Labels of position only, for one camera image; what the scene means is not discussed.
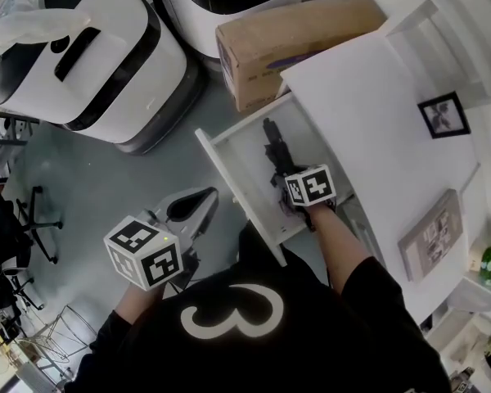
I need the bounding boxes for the translucent plastic bag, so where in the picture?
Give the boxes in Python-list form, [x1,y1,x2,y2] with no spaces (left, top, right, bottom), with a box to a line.
[0,0,92,59]

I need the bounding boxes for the white wall shelf unit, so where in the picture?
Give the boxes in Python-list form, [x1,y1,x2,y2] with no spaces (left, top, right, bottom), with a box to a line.
[386,0,491,110]

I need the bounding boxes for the grey hardcover book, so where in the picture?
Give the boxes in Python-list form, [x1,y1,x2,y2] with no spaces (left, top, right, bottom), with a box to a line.
[397,187,465,283]

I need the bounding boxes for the black picture frame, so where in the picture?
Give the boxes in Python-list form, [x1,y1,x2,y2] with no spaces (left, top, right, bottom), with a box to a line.
[417,91,472,140]

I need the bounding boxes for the white drawer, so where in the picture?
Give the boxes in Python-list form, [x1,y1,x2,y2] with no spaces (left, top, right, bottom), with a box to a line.
[194,92,358,268]

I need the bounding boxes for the person's right forearm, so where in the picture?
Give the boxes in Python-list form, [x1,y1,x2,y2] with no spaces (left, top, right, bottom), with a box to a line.
[309,204,378,299]

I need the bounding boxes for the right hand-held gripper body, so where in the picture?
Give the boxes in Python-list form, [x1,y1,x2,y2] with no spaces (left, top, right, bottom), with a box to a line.
[277,163,339,232]

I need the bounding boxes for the brown cardboard box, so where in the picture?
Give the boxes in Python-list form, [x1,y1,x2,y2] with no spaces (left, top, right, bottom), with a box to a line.
[214,0,389,114]

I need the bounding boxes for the black shirt with white print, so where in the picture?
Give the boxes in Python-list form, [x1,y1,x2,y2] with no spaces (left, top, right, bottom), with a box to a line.
[64,222,452,393]

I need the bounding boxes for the white cabinet top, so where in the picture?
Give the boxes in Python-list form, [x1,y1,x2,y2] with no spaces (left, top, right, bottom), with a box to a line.
[279,29,491,327]

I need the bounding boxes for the white wire rack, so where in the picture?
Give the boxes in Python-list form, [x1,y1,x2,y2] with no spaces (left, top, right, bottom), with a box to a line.
[18,304,100,370]

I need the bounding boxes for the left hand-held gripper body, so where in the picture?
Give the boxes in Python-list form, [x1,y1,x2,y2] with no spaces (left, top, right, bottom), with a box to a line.
[102,186,221,295]

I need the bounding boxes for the black office chair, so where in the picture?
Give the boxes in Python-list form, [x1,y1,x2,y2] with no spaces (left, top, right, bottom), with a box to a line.
[0,185,65,317]

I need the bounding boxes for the person's left forearm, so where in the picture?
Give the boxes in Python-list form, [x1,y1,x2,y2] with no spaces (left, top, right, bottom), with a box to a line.
[113,278,169,328]

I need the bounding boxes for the black framed marker board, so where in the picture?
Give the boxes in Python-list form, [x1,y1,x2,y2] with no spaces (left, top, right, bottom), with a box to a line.
[0,111,40,147]

